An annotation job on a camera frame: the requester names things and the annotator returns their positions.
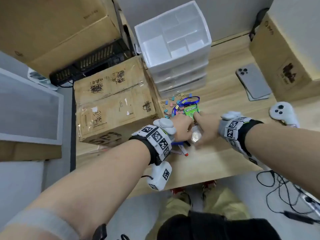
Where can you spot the person's khaki trousers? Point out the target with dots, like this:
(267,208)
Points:
(220,202)

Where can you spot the white device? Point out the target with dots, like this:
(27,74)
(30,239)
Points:
(37,77)

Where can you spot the black marker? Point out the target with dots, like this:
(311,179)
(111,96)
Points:
(187,143)

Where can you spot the pile of colourful binder clips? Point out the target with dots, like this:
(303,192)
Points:
(167,110)

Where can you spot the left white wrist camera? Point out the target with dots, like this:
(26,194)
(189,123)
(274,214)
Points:
(160,177)

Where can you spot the green gum packet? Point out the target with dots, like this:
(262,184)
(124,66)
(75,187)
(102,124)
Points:
(191,111)

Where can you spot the white flat pad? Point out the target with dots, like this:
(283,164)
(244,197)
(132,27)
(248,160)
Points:
(251,99)

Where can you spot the red shoe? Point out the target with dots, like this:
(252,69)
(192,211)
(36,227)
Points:
(210,186)
(178,191)

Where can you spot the slim white marker red cap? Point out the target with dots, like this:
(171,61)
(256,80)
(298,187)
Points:
(183,151)

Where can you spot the taped brown cardboard box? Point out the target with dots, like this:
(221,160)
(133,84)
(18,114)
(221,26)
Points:
(112,102)

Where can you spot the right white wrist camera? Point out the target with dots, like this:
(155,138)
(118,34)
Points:
(260,163)

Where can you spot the white plastic drawer organizer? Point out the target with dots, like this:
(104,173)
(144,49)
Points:
(175,34)

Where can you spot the clear plastic jar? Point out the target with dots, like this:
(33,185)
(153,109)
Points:
(196,136)

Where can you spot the marker wrist band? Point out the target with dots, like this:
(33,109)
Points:
(157,139)
(232,129)

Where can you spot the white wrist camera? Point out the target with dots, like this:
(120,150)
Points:
(260,163)
(160,177)

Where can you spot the flat brown cardboard sheet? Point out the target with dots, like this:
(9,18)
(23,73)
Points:
(25,151)

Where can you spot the white framed grey panel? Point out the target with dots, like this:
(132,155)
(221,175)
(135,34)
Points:
(25,104)

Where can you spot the person's left hand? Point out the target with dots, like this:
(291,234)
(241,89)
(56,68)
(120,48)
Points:
(183,127)

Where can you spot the person's right forearm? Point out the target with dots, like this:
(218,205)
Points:
(287,152)

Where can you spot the person's left forearm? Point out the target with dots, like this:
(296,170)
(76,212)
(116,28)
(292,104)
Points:
(87,192)

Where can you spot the right marker wrist band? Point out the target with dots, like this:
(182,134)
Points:
(232,129)

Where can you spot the left marker wrist band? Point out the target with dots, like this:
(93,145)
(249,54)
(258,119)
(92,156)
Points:
(157,139)

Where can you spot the white controller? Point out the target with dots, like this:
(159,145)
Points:
(282,112)

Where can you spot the open brown cardboard box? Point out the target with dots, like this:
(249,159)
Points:
(50,27)

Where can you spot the white power strip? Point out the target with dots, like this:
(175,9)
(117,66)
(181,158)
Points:
(310,199)

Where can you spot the black vented device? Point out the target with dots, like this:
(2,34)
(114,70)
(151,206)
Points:
(100,58)

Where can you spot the person's right hand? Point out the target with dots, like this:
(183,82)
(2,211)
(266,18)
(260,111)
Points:
(210,129)

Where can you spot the person's black shirt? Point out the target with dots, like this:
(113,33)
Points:
(212,227)

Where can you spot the grey smartphone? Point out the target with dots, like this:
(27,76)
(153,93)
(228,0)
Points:
(253,81)

